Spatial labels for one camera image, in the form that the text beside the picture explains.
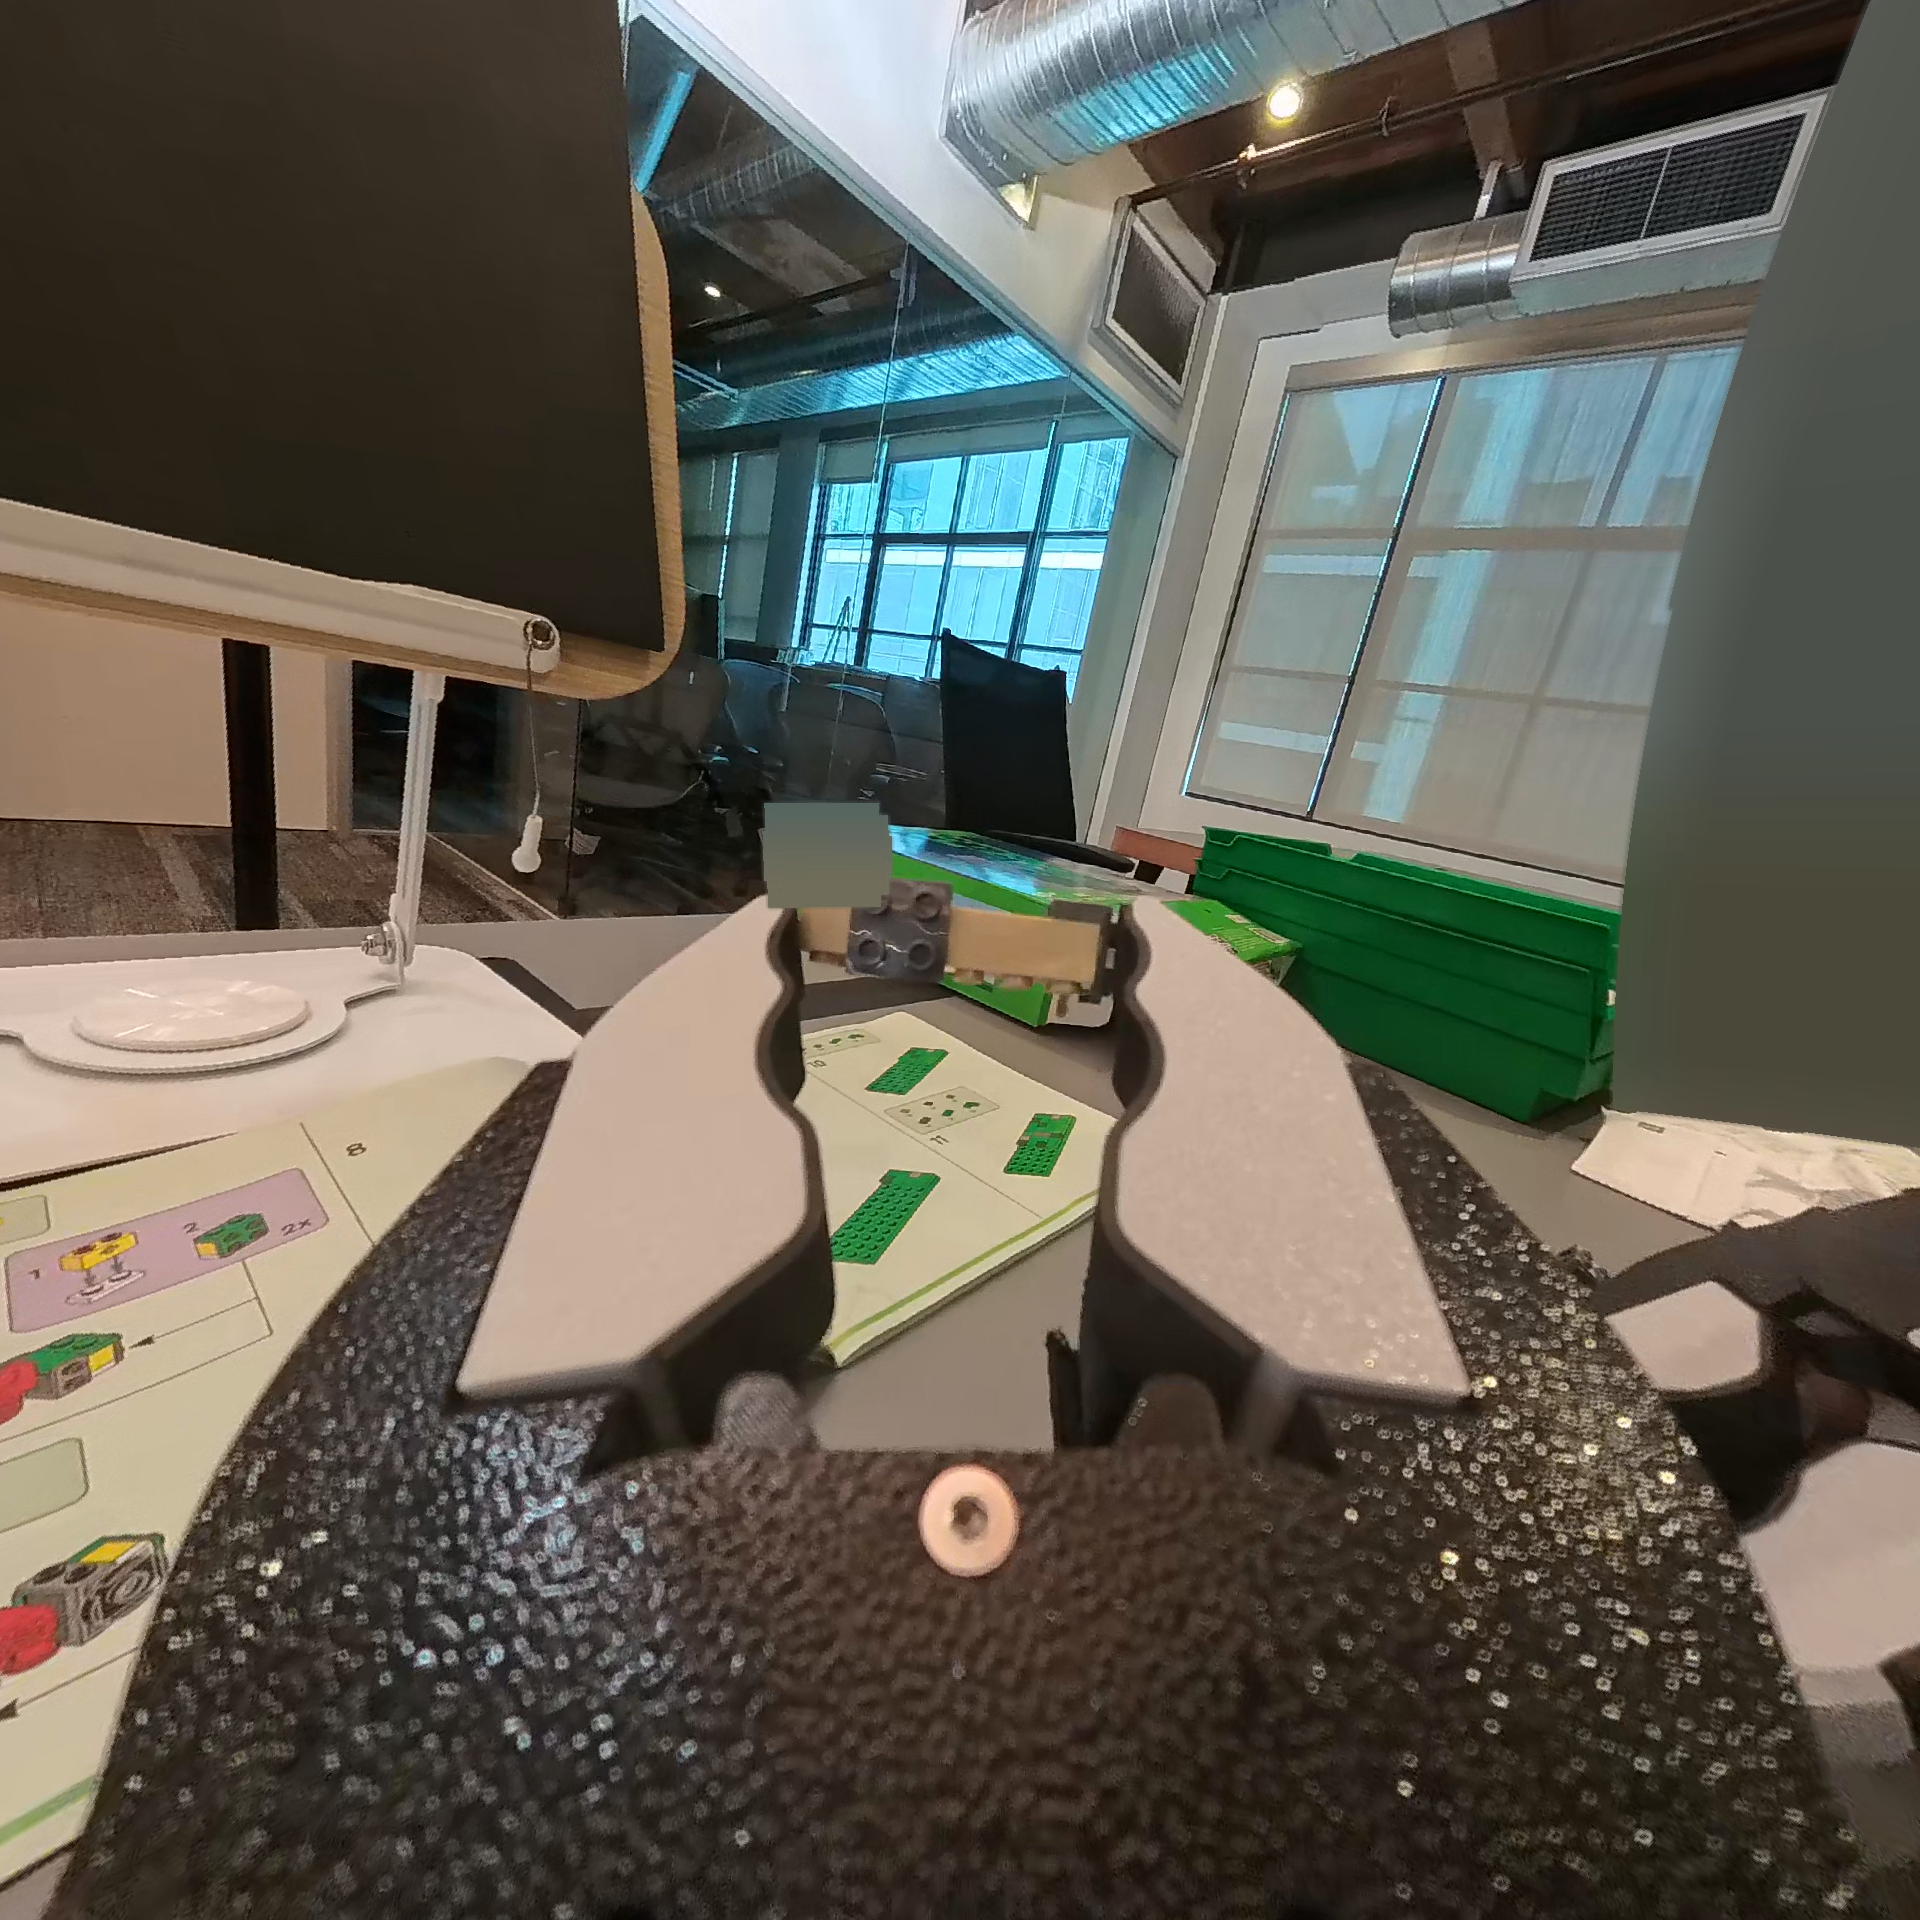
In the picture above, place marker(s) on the wall ventilation grille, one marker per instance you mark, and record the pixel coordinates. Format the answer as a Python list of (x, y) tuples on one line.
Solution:
[(1154, 301)]

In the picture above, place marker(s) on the distant grid window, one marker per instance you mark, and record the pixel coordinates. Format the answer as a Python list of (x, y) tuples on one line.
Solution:
[(961, 540)]

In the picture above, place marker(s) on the large window with blinds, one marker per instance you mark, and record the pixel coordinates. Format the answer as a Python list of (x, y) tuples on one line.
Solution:
[(1424, 599)]

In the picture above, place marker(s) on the silver ceiling duct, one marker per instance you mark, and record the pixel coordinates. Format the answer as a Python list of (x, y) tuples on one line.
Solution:
[(1125, 77)]

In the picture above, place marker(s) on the tan and grey brick assembly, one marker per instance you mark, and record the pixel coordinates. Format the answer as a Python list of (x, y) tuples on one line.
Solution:
[(1020, 945)]

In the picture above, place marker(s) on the grey desk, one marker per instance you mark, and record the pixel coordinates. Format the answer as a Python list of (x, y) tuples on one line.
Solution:
[(1515, 1185)]

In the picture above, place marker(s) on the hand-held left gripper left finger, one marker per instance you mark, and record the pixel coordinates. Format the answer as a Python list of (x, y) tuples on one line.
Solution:
[(644, 1185)]

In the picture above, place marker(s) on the stack of green plastic crates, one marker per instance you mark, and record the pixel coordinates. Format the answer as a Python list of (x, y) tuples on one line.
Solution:
[(1424, 975)]

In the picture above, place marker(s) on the white plastic bag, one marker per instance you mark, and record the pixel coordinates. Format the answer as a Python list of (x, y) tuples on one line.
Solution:
[(1723, 1163)]

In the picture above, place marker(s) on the dark mesh office chairs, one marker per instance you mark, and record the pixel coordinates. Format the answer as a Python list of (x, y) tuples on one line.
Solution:
[(674, 750)]

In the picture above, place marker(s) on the black post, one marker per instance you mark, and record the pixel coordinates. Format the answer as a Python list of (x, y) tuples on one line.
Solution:
[(250, 781)]

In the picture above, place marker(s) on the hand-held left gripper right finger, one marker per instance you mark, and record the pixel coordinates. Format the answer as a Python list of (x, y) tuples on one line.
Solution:
[(1275, 1200)]

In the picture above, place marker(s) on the round ceiling light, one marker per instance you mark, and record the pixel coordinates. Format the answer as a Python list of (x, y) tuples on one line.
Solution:
[(1284, 102)]

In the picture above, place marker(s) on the silver duct section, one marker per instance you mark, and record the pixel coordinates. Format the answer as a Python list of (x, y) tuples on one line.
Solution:
[(1453, 278)]

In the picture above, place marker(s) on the white air vent unit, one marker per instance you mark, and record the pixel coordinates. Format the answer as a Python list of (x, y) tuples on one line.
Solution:
[(1651, 188)]

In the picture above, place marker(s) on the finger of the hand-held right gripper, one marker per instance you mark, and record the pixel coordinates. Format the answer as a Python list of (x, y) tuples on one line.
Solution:
[(1687, 1339)]

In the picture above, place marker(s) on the green toy box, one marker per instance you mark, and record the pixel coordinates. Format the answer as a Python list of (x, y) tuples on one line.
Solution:
[(973, 869)]

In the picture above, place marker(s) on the black panel with wooden edge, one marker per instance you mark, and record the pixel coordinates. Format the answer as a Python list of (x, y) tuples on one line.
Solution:
[(299, 301)]

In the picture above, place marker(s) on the white metal stand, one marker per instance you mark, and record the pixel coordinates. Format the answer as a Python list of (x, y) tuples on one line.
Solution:
[(224, 579)]

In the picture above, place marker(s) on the white round disc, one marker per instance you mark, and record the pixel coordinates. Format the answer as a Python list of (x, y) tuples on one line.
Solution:
[(188, 1015)]

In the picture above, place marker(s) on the open brick instruction booklet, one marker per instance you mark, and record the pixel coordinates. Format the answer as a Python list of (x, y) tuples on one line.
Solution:
[(375, 1171)]

